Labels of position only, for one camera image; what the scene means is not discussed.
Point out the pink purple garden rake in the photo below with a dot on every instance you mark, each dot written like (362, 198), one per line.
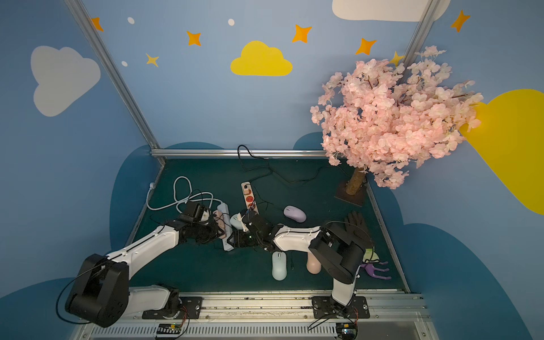
(375, 270)

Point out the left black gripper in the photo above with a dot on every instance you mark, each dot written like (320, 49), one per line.
(212, 225)

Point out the purple wireless mouse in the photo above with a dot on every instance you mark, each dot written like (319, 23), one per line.
(294, 213)

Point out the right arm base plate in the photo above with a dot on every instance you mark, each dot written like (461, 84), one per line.
(325, 307)

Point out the white power strip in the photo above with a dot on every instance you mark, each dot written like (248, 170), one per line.
(222, 218)

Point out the pink cherry blossom tree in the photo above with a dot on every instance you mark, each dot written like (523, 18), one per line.
(385, 116)

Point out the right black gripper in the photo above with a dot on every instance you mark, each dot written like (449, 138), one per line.
(245, 227)

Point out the green circuit board right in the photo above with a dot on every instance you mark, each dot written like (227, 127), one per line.
(346, 331)

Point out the pink wireless mouse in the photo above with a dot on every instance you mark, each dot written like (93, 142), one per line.
(313, 265)

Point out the green circuit board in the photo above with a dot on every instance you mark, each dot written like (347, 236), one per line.
(168, 331)
(346, 331)

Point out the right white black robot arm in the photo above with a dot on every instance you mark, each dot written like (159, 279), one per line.
(328, 247)

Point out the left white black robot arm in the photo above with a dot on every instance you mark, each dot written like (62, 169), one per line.
(101, 292)

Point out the green circuit board left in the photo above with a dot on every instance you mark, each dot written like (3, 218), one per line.
(168, 331)

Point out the light green wireless mouse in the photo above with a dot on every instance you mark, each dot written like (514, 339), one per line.
(236, 222)

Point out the aluminium front rail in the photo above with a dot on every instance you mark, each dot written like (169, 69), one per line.
(280, 315)

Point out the black green work glove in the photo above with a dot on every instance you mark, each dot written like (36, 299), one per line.
(356, 225)

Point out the aluminium back frame bar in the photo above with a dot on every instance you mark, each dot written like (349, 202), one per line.
(235, 153)

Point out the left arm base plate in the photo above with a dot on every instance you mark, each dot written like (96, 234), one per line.
(178, 308)

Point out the beige wooden power strip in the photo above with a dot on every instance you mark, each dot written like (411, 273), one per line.
(249, 197)

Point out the light blue wireless mouse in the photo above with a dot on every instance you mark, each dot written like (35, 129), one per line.
(279, 266)

